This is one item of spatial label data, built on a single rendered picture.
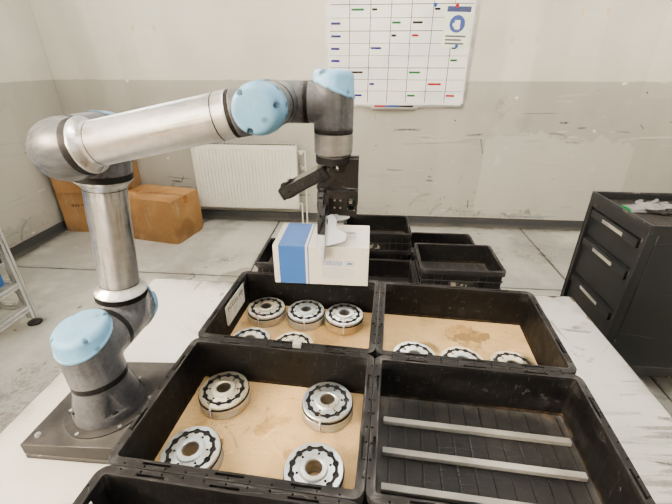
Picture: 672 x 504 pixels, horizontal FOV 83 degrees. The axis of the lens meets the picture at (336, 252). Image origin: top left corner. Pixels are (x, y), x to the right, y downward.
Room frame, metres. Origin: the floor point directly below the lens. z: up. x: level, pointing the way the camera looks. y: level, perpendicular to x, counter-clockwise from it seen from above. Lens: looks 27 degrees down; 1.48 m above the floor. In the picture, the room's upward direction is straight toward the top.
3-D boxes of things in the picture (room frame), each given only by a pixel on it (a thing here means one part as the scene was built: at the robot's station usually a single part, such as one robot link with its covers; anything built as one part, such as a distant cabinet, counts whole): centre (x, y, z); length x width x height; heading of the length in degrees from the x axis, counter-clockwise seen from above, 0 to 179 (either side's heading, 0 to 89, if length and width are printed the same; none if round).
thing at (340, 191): (0.76, 0.00, 1.25); 0.09 x 0.08 x 0.12; 85
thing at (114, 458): (0.49, 0.14, 0.92); 0.40 x 0.30 x 0.02; 82
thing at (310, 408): (0.55, 0.02, 0.86); 0.10 x 0.10 x 0.01
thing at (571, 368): (0.73, -0.30, 0.92); 0.40 x 0.30 x 0.02; 82
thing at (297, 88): (0.75, 0.11, 1.41); 0.11 x 0.11 x 0.08; 86
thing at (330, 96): (0.76, 0.01, 1.41); 0.09 x 0.08 x 0.11; 86
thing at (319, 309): (0.86, 0.08, 0.86); 0.10 x 0.10 x 0.01
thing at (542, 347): (0.73, -0.30, 0.87); 0.40 x 0.30 x 0.11; 82
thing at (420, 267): (1.70, -0.61, 0.37); 0.40 x 0.30 x 0.45; 85
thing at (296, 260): (0.76, 0.03, 1.09); 0.20 x 0.12 x 0.09; 85
